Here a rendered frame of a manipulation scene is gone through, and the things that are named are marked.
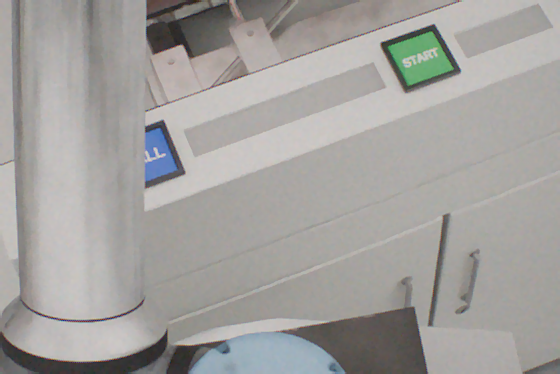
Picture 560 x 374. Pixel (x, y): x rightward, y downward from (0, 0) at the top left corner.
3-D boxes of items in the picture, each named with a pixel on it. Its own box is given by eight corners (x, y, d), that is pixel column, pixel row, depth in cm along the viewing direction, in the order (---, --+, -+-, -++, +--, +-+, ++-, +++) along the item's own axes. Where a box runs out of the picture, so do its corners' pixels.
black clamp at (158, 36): (146, 39, 130) (142, 24, 128) (167, 32, 130) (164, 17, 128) (157, 66, 128) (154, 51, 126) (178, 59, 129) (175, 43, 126)
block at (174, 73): (152, 72, 129) (148, 54, 126) (185, 60, 129) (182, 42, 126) (180, 137, 125) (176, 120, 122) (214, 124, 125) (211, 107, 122)
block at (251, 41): (230, 44, 129) (227, 26, 127) (262, 33, 130) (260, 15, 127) (260, 108, 126) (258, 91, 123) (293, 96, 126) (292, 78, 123)
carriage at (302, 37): (148, 91, 131) (144, 74, 128) (480, -24, 135) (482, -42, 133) (175, 156, 127) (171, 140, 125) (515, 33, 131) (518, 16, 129)
